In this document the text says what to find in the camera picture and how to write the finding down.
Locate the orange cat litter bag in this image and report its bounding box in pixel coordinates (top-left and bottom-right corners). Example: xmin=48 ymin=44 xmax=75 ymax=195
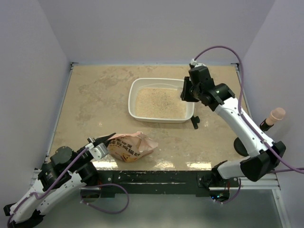
xmin=107 ymin=132 xmax=159 ymax=163

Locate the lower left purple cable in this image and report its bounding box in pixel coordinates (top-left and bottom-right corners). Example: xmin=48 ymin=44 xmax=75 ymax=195
xmin=80 ymin=183 xmax=130 ymax=214

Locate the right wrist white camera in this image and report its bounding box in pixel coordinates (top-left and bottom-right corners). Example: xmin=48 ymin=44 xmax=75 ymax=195
xmin=189 ymin=59 xmax=206 ymax=69

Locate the wrist white camera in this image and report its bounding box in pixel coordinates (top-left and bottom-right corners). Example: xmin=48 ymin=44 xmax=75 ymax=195
xmin=87 ymin=137 xmax=109 ymax=159
xmin=189 ymin=59 xmax=206 ymax=69

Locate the white litter box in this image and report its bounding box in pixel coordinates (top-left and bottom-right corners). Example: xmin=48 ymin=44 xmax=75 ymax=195
xmin=128 ymin=78 xmax=194 ymax=124

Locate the black scoop stand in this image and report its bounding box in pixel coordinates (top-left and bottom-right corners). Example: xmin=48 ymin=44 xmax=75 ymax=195
xmin=233 ymin=138 xmax=248 ymax=157

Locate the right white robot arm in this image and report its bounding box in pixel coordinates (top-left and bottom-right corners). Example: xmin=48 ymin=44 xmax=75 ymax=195
xmin=180 ymin=66 xmax=286 ymax=187

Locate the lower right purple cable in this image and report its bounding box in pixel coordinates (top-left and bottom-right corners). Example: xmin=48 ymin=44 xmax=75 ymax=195
xmin=213 ymin=179 xmax=242 ymax=204

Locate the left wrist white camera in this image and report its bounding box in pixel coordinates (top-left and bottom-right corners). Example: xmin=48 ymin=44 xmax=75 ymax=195
xmin=87 ymin=137 xmax=109 ymax=159

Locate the black bag clip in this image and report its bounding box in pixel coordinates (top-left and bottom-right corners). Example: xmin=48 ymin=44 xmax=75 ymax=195
xmin=190 ymin=116 xmax=200 ymax=130

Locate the beige litter scoop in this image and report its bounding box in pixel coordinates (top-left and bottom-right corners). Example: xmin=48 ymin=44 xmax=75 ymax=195
xmin=259 ymin=107 xmax=286 ymax=132

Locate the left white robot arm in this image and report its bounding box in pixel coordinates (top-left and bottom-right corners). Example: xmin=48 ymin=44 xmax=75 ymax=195
xmin=3 ymin=134 xmax=114 ymax=228

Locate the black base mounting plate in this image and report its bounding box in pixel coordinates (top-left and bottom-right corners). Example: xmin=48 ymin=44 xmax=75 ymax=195
xmin=84 ymin=170 xmax=239 ymax=198

